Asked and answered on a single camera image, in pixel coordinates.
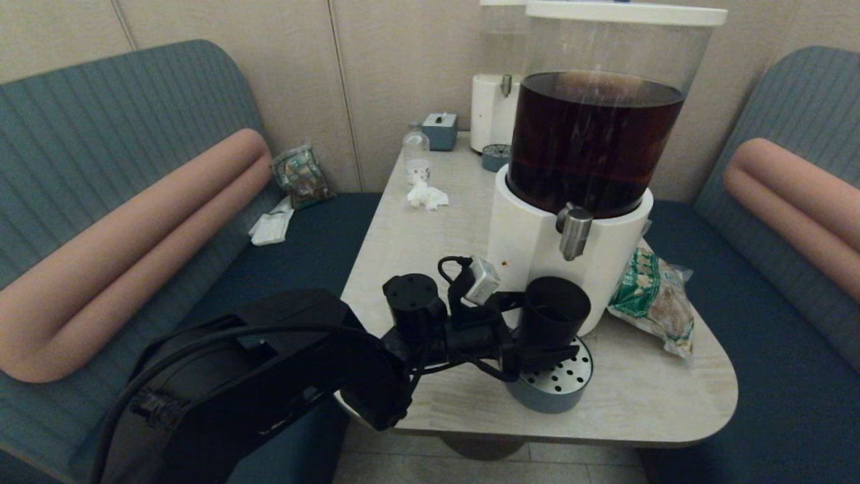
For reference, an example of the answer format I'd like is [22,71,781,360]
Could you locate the black plastic cup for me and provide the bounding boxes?
[521,276,593,368]

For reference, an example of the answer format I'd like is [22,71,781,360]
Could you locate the metal dispenser tap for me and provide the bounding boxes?
[555,203,595,262]

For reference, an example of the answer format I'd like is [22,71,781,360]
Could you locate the round blue perforated drip tray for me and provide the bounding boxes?
[504,335,595,414]

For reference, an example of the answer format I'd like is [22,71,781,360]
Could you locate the large dark tea dispenser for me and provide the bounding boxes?
[487,1,728,337]

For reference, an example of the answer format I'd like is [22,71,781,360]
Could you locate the green white snack bag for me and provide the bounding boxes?
[607,246,696,359]

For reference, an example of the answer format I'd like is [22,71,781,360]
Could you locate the crumpled white tissue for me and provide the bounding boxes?
[407,180,449,210]

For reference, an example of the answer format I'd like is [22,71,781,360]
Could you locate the small blue drip tray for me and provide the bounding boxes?
[482,143,513,172]

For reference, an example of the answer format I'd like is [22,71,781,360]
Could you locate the clear plastic bottle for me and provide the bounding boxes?
[403,121,431,184]

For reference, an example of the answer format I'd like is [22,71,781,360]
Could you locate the blue tissue box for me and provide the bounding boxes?
[423,112,459,151]

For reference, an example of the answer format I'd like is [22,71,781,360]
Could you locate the clear liquid dispenser white base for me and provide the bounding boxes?
[470,0,531,153]

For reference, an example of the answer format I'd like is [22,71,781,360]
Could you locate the blue upholstered bench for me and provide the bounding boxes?
[635,46,860,484]
[0,39,384,484]

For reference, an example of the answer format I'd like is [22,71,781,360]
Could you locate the white napkin packet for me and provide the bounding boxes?
[248,196,295,245]

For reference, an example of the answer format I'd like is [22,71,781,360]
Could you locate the dark printed snack bag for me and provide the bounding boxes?
[270,145,333,208]

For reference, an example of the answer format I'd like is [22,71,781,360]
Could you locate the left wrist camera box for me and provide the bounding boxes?
[465,256,502,306]

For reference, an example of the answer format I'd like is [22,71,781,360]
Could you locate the table pedestal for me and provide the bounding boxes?
[438,437,530,462]

